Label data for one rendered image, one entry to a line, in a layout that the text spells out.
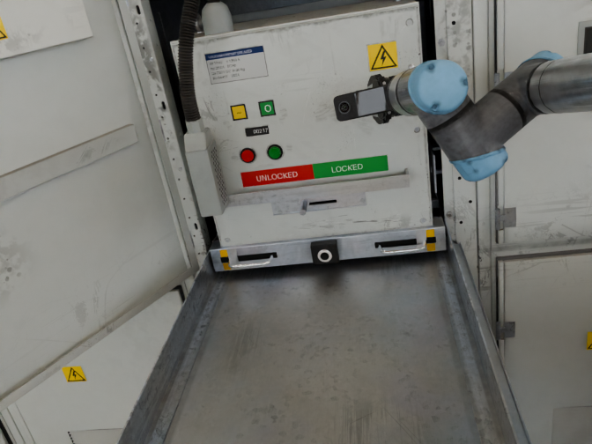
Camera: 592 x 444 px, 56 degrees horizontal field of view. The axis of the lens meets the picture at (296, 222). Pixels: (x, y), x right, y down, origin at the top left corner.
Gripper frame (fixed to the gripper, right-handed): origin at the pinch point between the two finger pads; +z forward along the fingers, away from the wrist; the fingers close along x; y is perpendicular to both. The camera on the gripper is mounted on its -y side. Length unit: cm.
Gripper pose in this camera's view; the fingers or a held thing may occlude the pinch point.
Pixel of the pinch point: (367, 101)
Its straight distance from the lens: 114.6
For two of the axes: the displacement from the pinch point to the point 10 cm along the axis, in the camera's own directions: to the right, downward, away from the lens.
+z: -1.2, -1.6, 9.8
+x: -2.0, -9.6, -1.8
